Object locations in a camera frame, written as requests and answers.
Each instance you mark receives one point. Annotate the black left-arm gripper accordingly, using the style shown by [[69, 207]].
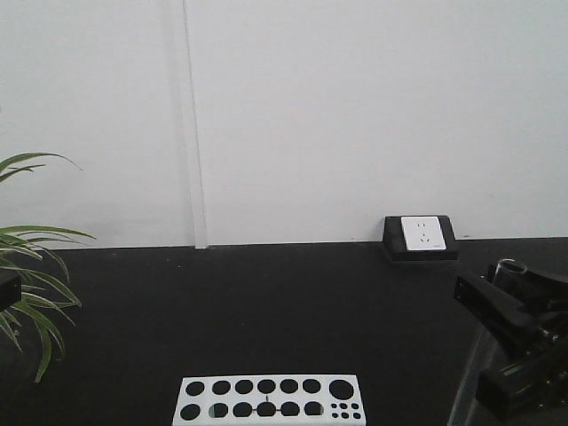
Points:
[[10, 289]]

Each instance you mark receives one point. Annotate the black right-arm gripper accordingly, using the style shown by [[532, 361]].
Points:
[[525, 310]]

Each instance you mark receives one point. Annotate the tall clear test tube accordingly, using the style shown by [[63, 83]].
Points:
[[483, 348]]

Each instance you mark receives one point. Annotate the green potted plant leaves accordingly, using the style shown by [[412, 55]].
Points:
[[39, 291]]

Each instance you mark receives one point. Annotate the black box white power socket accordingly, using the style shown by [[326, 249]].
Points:
[[419, 238]]

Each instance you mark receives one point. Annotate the white test tube rack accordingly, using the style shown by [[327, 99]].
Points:
[[301, 399]]

